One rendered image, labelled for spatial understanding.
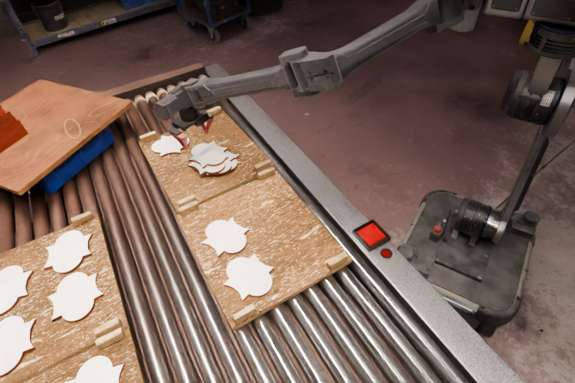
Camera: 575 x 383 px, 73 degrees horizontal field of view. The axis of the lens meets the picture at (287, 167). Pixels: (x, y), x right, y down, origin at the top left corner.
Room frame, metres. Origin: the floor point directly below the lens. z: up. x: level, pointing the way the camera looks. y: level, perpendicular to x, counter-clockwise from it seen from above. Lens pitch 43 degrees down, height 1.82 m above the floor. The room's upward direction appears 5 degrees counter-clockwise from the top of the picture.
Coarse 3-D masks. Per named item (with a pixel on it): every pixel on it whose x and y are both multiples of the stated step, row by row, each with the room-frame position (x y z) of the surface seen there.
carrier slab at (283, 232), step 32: (256, 192) 0.84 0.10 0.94; (288, 192) 0.82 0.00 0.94; (192, 224) 0.73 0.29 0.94; (256, 224) 0.71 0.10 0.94; (288, 224) 0.70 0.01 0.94; (320, 224) 0.69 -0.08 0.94; (224, 256) 0.61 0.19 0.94; (288, 256) 0.59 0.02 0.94; (320, 256) 0.58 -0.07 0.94; (224, 288) 0.51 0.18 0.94; (288, 288) 0.50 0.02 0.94
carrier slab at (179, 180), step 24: (216, 120) 1.24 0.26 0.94; (144, 144) 1.12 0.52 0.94; (192, 144) 1.10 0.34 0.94; (216, 144) 1.09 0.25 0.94; (240, 144) 1.08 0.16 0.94; (168, 168) 0.98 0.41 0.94; (192, 168) 0.97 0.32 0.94; (240, 168) 0.95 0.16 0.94; (168, 192) 0.87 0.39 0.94; (192, 192) 0.86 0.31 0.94; (216, 192) 0.85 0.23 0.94
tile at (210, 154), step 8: (200, 144) 1.05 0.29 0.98; (208, 144) 1.04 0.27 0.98; (192, 152) 1.01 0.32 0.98; (200, 152) 1.01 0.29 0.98; (208, 152) 1.00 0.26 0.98; (216, 152) 1.00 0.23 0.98; (192, 160) 0.97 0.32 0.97; (200, 160) 0.97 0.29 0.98; (208, 160) 0.96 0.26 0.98; (216, 160) 0.96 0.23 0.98; (224, 160) 0.96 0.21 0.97
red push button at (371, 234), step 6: (366, 228) 0.67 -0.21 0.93; (372, 228) 0.67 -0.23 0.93; (378, 228) 0.66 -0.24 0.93; (360, 234) 0.65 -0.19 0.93; (366, 234) 0.65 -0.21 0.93; (372, 234) 0.65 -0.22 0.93; (378, 234) 0.64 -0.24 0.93; (366, 240) 0.63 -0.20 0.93; (372, 240) 0.63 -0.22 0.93; (378, 240) 0.62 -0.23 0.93
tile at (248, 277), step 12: (228, 264) 0.58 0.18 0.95; (240, 264) 0.57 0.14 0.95; (252, 264) 0.57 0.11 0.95; (228, 276) 0.54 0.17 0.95; (240, 276) 0.54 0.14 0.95; (252, 276) 0.53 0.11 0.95; (264, 276) 0.53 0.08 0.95; (240, 288) 0.50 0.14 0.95; (252, 288) 0.50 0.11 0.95; (264, 288) 0.50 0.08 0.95
